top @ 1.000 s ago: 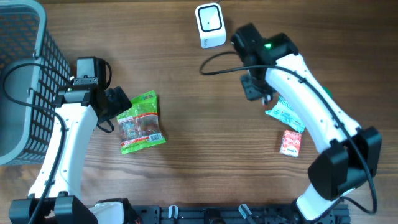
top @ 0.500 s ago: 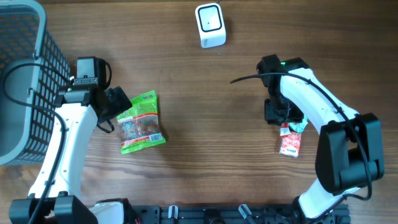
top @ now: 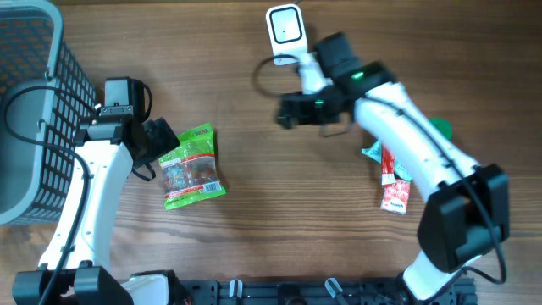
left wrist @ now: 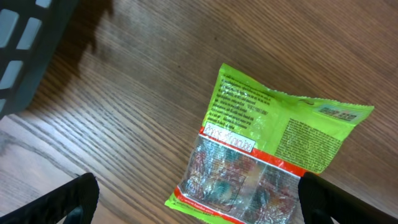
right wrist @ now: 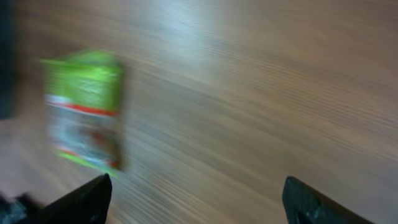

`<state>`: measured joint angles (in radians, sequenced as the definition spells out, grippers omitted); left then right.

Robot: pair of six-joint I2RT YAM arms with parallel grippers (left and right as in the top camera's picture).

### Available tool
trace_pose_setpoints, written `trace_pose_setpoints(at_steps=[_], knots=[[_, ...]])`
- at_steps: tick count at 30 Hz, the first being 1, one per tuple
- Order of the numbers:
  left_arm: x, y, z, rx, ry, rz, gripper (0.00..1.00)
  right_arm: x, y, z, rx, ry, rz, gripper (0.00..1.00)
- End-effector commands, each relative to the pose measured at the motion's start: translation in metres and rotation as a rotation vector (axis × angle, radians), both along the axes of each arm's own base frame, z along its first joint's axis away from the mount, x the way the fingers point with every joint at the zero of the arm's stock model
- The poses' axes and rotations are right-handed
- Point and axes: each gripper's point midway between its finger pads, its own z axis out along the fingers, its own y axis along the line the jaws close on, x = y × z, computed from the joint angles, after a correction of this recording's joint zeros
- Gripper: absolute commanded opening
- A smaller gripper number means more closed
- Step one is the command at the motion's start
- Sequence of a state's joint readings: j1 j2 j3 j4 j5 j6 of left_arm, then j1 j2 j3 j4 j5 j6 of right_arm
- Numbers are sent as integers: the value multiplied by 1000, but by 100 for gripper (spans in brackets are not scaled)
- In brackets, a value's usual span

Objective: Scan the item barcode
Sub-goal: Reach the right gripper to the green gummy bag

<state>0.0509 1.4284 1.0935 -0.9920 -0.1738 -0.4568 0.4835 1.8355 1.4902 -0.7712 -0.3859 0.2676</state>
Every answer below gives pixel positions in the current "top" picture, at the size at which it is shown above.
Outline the green gummy candy bag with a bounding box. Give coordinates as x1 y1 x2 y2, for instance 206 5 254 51
158 123 226 210

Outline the teal wipes packet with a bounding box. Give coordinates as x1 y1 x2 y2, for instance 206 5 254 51
361 141 412 181

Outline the red snack stick packet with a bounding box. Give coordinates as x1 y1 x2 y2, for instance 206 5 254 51
380 145 395 188

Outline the red small carton box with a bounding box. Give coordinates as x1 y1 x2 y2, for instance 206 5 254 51
380 180 411 214

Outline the green lid spread jar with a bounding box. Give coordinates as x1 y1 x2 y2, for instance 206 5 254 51
429 117 453 141

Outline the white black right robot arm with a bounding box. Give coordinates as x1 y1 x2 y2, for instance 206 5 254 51
274 33 510 304

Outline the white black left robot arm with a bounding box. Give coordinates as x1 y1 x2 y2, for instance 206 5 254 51
12 77 186 304

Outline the white barcode scanner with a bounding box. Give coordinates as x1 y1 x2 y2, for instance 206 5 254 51
266 3 308 66

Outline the grey plastic mesh basket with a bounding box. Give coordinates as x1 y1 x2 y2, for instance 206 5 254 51
1 1 97 225

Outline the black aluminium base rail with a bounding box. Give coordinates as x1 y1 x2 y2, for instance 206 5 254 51
100 277 478 305

